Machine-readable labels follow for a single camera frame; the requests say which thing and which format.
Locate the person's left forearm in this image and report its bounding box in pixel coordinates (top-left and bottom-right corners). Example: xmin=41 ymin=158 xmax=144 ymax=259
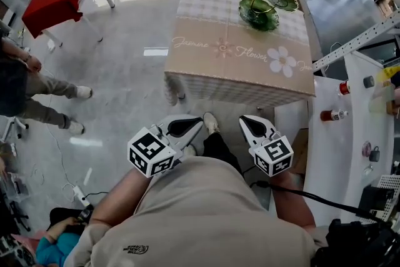
xmin=88 ymin=168 xmax=151 ymax=228

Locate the green glass tiered stand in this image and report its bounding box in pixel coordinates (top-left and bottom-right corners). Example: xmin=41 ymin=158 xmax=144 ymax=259
xmin=237 ymin=0 xmax=299 ymax=33

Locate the translucent plastic container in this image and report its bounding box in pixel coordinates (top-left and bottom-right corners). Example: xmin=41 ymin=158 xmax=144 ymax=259
xmin=368 ymin=84 xmax=396 ymax=115

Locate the black chest harness device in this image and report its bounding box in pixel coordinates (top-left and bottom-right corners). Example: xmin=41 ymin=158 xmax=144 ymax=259
xmin=324 ymin=218 xmax=400 ymax=267

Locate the table with beige checked tablecloth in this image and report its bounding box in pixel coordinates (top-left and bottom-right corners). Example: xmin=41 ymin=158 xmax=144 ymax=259
xmin=163 ymin=0 xmax=316 ymax=111

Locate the white perforated metal bar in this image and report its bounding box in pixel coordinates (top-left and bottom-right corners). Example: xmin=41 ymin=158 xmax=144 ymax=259
xmin=312 ymin=9 xmax=400 ymax=73

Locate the person's right forearm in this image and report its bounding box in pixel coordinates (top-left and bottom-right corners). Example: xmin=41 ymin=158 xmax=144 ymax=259
xmin=271 ymin=171 xmax=317 ymax=229

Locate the white perforated basket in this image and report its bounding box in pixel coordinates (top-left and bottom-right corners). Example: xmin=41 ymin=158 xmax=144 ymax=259
xmin=372 ymin=174 xmax=400 ymax=224

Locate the person's beige shirt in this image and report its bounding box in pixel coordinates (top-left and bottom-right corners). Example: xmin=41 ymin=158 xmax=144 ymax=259
xmin=64 ymin=155 xmax=320 ymax=267

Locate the black box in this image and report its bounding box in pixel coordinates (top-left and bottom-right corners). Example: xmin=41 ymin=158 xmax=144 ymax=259
xmin=357 ymin=185 xmax=395 ymax=214

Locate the red sauce bottle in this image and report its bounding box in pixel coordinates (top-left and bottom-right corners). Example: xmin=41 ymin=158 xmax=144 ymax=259
xmin=319 ymin=109 xmax=349 ymax=123

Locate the white curved counter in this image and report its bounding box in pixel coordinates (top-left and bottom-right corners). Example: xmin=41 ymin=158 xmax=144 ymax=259
xmin=274 ymin=49 xmax=400 ymax=229

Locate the person's shoe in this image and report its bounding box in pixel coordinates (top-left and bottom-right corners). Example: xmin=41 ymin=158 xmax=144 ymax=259
xmin=182 ymin=144 xmax=198 ymax=158
xmin=202 ymin=111 xmax=221 ymax=135

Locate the yellow bottle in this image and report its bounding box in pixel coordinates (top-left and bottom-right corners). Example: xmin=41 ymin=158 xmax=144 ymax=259
xmin=376 ymin=65 xmax=400 ymax=83

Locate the white power strip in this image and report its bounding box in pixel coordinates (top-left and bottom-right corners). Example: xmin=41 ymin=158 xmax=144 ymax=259
xmin=72 ymin=185 xmax=89 ymax=208

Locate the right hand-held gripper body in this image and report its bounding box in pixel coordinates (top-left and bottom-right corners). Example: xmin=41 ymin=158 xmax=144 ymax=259
xmin=249 ymin=131 xmax=294 ymax=178

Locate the person's black trouser leg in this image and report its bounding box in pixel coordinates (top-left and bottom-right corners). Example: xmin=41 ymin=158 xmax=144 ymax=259
xmin=202 ymin=131 xmax=245 ymax=178

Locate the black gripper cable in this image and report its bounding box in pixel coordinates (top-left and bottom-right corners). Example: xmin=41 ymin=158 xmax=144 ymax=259
xmin=249 ymin=180 xmax=386 ymax=224

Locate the cardboard box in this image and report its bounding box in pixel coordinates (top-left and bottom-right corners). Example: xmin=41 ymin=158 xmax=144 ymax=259
xmin=290 ymin=128 xmax=309 ymax=174

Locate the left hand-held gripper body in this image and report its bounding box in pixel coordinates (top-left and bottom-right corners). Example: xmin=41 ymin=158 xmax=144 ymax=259
xmin=127 ymin=123 xmax=188 ymax=178

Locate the person's right shoe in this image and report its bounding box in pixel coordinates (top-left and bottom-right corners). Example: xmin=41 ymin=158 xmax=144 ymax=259
xmin=202 ymin=111 xmax=221 ymax=135

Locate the person's left shoe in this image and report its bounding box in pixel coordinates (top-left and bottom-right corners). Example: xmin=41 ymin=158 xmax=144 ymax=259
xmin=182 ymin=144 xmax=198 ymax=158

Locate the white chair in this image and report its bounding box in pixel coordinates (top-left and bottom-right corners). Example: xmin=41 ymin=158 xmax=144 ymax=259
xmin=0 ymin=116 xmax=30 ymax=142

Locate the dark grey mug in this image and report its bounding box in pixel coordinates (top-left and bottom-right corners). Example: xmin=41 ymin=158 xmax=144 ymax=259
xmin=368 ymin=146 xmax=382 ymax=163

